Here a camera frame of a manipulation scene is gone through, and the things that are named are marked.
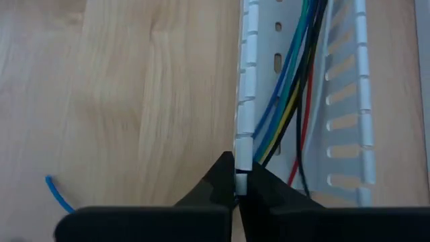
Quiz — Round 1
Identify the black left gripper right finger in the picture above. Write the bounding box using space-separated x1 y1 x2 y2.
237 161 430 242

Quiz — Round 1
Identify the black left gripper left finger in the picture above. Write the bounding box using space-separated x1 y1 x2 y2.
52 151 237 242

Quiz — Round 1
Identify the bundle of coloured wires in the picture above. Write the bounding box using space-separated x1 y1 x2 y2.
286 63 316 188
259 79 303 165
261 0 329 200

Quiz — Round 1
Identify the green wire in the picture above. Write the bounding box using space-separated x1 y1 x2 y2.
254 0 314 163

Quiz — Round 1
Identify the white slotted cable duct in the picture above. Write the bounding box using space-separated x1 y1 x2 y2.
232 0 378 208

